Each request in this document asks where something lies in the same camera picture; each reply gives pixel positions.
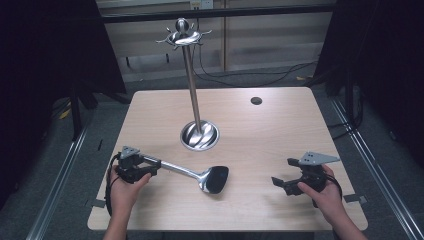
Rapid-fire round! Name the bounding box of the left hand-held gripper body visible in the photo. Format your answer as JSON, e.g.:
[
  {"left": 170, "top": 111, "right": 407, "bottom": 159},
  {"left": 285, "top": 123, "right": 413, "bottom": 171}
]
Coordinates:
[{"left": 114, "top": 145, "right": 158, "bottom": 185}]

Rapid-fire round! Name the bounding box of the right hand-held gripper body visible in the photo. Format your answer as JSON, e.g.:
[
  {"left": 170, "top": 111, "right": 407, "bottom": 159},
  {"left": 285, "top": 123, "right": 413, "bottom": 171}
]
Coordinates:
[{"left": 287, "top": 151, "right": 341, "bottom": 196}]

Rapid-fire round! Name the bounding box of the metal spatula with dark head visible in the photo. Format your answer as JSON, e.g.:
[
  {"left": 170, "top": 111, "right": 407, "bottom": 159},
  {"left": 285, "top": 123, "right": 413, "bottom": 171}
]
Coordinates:
[{"left": 159, "top": 160, "right": 231, "bottom": 196}]

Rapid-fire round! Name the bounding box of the person's right hand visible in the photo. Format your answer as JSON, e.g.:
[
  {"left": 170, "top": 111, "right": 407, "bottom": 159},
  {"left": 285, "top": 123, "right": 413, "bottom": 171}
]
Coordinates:
[{"left": 296, "top": 164, "right": 345, "bottom": 225}]

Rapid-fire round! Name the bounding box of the person's left hand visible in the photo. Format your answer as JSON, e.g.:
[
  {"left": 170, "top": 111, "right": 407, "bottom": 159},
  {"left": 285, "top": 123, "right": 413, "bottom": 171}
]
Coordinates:
[{"left": 107, "top": 165, "right": 153, "bottom": 218}]

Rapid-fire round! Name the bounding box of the grey tape piece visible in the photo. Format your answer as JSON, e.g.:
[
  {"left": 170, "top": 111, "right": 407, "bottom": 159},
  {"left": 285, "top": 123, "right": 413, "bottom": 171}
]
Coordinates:
[
  {"left": 342, "top": 193, "right": 368, "bottom": 205},
  {"left": 84, "top": 198, "right": 107, "bottom": 209}
]

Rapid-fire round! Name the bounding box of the metal utensil rack stand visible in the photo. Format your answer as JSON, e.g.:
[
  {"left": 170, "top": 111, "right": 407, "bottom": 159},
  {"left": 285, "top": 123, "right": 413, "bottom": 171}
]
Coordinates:
[{"left": 155, "top": 17, "right": 221, "bottom": 152}]

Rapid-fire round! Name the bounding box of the black curtain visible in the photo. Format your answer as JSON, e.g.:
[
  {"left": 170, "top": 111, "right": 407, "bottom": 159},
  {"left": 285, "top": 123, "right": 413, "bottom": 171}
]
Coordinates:
[
  {"left": 0, "top": 0, "right": 127, "bottom": 204},
  {"left": 313, "top": 0, "right": 424, "bottom": 168}
]

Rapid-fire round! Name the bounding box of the black horizontal bar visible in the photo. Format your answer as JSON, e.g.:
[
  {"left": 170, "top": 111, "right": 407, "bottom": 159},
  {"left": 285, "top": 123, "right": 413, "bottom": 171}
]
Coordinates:
[{"left": 100, "top": 3, "right": 338, "bottom": 24}]

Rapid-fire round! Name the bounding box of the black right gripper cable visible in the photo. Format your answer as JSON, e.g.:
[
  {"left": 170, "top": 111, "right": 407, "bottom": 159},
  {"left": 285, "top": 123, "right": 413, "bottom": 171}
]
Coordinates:
[{"left": 324, "top": 173, "right": 344, "bottom": 202}]

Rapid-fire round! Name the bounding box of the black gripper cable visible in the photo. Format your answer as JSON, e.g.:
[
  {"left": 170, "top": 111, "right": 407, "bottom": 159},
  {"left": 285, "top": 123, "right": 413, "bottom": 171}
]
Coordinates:
[
  {"left": 324, "top": 173, "right": 344, "bottom": 202},
  {"left": 104, "top": 153, "right": 122, "bottom": 218}
]

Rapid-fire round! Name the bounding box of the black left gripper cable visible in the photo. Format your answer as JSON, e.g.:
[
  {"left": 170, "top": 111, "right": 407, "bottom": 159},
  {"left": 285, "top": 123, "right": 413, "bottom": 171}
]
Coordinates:
[{"left": 104, "top": 153, "right": 122, "bottom": 218}]

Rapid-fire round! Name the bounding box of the metal floor rail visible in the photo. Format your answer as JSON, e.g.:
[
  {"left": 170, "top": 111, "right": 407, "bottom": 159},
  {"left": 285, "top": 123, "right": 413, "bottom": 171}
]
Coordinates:
[
  {"left": 331, "top": 98, "right": 424, "bottom": 240},
  {"left": 25, "top": 125, "right": 90, "bottom": 240}
]

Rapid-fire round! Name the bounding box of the black floor cable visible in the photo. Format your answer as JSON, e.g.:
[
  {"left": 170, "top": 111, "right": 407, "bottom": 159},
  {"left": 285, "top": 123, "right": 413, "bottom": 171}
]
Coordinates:
[
  {"left": 196, "top": 19, "right": 318, "bottom": 80},
  {"left": 190, "top": 43, "right": 316, "bottom": 88}
]

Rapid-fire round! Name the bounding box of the white wall socket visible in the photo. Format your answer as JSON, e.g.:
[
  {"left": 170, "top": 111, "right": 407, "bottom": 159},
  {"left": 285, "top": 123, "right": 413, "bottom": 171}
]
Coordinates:
[{"left": 189, "top": 0, "right": 215, "bottom": 11}]

